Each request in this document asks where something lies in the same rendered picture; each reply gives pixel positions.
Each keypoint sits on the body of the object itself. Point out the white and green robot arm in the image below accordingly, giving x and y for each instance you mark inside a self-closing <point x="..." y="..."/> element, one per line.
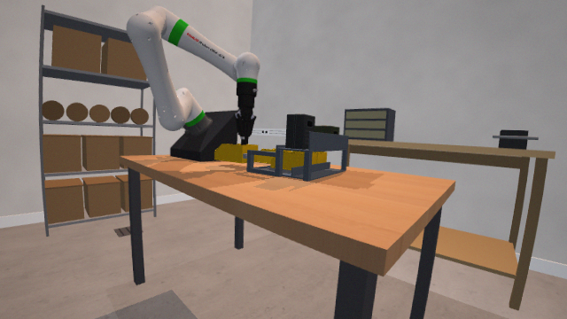
<point x="145" y="31"/>

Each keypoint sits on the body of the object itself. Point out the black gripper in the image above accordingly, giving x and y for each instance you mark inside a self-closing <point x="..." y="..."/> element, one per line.
<point x="245" y="118"/>

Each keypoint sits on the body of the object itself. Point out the yellow open-front bin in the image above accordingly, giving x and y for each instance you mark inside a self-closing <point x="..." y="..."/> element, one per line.
<point x="267" y="159"/>
<point x="233" y="152"/>
<point x="293" y="159"/>
<point x="321" y="157"/>

